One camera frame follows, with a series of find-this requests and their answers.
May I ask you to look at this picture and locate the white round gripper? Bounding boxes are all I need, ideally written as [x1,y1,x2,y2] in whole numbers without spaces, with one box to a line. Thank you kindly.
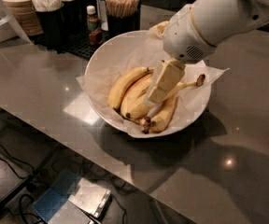
[144,5,217,106]

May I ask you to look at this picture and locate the yellow banana long stem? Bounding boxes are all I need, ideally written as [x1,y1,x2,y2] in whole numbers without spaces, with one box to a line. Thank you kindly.
[125,74,206,120]

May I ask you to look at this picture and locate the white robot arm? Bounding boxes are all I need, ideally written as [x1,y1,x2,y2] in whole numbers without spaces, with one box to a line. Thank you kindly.
[144,0,269,106]

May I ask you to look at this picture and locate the white bowl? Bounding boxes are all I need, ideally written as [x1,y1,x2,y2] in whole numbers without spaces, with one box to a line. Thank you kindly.
[84,29,212,139]

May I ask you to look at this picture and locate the middle yellow banana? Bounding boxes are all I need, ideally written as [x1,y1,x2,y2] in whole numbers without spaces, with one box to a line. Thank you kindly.
[120,74,152,117]

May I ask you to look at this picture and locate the left yellow banana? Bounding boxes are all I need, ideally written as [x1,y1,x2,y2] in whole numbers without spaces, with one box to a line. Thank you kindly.
[107,66,154,110]

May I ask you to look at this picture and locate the bottom yellow banana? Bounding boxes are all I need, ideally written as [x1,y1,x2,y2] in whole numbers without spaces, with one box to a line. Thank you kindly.
[140,95,177,133]

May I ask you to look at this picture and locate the white parchment paper liner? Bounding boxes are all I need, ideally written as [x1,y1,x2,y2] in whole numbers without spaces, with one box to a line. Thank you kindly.
[76,28,230,139]

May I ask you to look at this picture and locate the black cup of wooden stirrers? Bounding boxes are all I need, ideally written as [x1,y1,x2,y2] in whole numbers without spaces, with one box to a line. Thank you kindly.
[105,0,140,36]

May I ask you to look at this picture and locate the small sauce bottle white cap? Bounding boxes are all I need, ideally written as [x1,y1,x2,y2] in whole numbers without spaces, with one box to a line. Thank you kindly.
[86,6,103,46]

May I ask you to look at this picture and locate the black mesh tray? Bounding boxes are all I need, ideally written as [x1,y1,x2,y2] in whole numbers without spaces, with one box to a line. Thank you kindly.
[34,30,97,60]

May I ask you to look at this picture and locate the black cup rear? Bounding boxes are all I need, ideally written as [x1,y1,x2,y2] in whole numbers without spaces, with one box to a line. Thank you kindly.
[61,0,82,35]

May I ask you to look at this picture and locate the black cup of white packets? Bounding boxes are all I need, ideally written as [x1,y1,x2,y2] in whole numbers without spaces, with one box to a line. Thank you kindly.
[32,0,64,49]

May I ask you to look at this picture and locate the stack of brown paper cups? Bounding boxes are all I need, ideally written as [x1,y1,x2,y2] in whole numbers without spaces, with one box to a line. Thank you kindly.
[3,0,43,36]

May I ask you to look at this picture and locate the silver metal box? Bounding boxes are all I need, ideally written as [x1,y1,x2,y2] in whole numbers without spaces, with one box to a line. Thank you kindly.
[68,178,111,218]

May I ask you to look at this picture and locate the blue perforated box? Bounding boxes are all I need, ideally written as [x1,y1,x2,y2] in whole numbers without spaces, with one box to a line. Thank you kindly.
[33,169,80,223]

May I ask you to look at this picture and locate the black floor cable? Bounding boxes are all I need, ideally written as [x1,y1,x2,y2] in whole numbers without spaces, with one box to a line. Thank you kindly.
[0,128,35,180]

